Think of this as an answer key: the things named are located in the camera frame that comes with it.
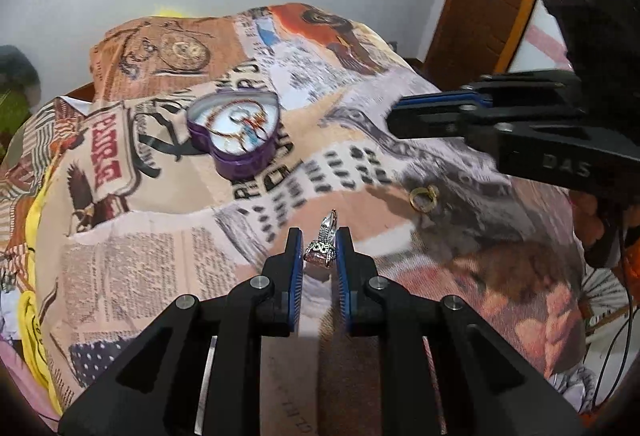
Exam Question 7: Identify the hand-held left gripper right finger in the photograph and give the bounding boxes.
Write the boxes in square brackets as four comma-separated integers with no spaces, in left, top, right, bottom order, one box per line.
[336,226,586,436]

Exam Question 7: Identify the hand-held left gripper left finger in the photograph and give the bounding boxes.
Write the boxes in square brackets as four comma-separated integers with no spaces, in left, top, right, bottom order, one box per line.
[57,227,305,436]

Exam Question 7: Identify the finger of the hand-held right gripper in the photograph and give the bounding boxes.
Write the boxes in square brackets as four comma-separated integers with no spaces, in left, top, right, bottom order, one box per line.
[395,70,583,110]
[386,102,588,154]

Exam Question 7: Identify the silver ring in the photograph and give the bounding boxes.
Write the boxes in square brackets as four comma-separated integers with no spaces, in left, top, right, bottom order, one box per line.
[303,209,339,268]

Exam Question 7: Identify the gold ring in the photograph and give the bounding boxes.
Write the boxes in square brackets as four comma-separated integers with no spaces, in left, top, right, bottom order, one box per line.
[409,184,442,213]

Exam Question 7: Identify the purple heart-shaped tin box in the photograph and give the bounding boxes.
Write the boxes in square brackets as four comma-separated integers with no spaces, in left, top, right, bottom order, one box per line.
[186,90,281,181]

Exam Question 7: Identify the brown beaded bracelet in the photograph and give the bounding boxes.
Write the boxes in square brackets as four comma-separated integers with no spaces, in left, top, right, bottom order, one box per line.
[207,100,267,148]

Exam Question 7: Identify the white sliding wardrobe door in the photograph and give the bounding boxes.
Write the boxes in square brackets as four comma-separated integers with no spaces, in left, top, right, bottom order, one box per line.
[507,0,573,74]

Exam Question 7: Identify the wooden door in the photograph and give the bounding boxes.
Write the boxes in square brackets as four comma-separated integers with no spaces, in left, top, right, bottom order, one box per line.
[425,0,553,92]

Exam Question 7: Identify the printed blanket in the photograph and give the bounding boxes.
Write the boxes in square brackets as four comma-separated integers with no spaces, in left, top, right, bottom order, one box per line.
[0,3,601,417]

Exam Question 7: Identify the yellow cloth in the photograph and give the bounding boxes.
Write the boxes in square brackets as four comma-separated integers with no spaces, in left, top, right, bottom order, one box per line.
[17,161,67,397]

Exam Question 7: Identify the green patterned cloth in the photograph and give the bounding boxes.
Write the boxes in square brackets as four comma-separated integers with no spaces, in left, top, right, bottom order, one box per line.
[0,88,32,157]

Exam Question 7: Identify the thin black cable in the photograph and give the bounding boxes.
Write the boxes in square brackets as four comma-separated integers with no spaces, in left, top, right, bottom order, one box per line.
[580,216,634,413]

